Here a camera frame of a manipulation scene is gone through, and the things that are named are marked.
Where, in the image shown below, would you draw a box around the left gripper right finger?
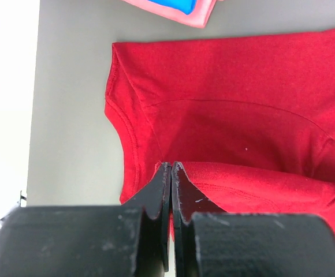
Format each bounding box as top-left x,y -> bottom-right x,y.
171,162 -> 335,276

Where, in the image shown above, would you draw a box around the blue folded t-shirt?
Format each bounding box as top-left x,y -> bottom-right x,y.
143,0 -> 196,15

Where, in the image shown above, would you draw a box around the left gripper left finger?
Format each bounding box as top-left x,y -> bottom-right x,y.
0,163 -> 172,276

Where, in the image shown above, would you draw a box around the red t-shirt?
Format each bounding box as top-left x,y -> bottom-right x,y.
105,29 -> 335,232

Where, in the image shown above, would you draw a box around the salmon pink folded t-shirt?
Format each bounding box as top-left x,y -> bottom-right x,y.
125,0 -> 217,28

